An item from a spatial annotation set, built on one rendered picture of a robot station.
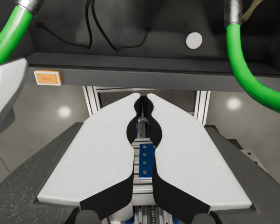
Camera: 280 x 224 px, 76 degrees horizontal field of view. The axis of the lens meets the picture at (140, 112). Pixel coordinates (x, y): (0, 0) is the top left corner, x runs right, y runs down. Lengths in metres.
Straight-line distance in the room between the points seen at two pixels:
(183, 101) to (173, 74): 0.90
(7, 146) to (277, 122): 2.55
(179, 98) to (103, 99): 0.53
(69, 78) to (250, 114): 1.61
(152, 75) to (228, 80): 0.17
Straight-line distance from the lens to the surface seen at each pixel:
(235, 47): 0.23
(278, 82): 0.50
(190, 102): 1.31
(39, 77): 0.44
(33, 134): 1.99
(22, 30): 0.19
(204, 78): 0.42
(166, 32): 0.50
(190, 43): 0.50
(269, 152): 2.23
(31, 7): 0.20
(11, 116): 0.19
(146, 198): 0.70
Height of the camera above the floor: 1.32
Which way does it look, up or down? 58 degrees down
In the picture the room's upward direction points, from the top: 179 degrees counter-clockwise
